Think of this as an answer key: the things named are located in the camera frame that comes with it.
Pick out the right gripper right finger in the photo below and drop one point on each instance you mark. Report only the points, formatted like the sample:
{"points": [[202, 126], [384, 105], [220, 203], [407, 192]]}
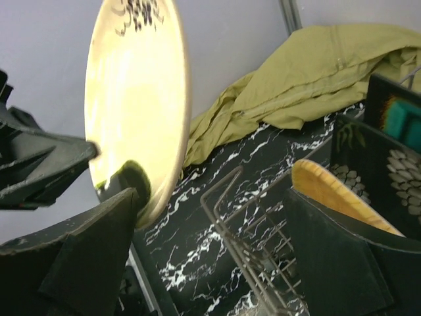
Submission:
{"points": [[348, 267]]}

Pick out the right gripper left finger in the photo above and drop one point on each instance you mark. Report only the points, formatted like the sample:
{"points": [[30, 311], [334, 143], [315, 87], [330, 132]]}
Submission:
{"points": [[71, 268]]}

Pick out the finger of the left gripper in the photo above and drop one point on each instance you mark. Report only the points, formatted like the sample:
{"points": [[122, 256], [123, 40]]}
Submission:
{"points": [[37, 166]]}

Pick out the woven bamboo basket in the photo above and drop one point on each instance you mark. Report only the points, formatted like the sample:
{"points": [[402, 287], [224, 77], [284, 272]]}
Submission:
{"points": [[316, 182]]}

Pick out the black floral square plate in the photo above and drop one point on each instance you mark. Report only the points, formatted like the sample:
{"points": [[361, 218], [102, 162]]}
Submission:
{"points": [[380, 170]]}

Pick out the cream round floral plate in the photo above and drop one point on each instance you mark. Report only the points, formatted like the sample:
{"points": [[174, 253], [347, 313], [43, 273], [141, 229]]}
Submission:
{"points": [[137, 103]]}

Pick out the teal square ceramic dish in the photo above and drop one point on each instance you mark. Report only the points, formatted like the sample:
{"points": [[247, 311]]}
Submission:
{"points": [[393, 109]]}

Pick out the olive green cloth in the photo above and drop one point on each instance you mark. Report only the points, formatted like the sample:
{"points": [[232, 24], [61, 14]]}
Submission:
{"points": [[318, 70]]}

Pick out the grey wire dish rack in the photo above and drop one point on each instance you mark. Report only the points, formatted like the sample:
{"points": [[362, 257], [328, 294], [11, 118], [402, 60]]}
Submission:
{"points": [[256, 235]]}

